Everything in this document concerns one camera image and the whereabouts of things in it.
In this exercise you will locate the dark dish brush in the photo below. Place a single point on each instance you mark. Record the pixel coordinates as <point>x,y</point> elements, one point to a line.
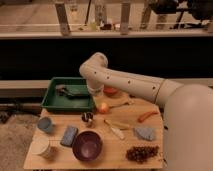
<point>62,90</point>

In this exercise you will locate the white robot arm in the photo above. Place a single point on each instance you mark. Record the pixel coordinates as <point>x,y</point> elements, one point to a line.
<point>187,116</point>

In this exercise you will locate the red bowl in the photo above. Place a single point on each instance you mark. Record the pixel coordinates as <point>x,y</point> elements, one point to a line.
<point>110,91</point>

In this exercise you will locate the purple bowl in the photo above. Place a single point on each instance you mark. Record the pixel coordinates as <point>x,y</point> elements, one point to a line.
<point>87,146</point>

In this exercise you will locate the orange round fruit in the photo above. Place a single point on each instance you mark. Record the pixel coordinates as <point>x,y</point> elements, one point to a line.
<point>103,108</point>

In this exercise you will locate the metal spoon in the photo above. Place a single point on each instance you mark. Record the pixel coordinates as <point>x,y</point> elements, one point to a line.
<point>120,105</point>

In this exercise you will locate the small metal cup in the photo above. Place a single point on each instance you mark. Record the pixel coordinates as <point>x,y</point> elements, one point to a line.
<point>87,118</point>

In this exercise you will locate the wooden spatula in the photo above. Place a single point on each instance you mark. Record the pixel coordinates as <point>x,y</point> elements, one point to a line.
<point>119,125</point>

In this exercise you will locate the green plastic tray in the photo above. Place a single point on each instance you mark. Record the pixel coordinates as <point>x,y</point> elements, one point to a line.
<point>52,102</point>

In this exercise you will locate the orange carrot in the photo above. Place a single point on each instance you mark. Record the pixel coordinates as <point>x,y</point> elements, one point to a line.
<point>146,115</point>

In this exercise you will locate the grey blue cloth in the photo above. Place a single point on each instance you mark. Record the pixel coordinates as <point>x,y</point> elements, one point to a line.
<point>145,133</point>

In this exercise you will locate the blue sponge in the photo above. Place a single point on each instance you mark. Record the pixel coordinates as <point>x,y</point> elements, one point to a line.
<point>69,136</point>

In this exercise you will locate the blue cup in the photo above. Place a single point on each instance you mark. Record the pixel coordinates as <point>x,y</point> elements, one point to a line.
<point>45,124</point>

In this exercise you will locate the bunch of dark grapes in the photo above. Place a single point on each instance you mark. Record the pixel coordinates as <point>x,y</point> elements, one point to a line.
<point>141,154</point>

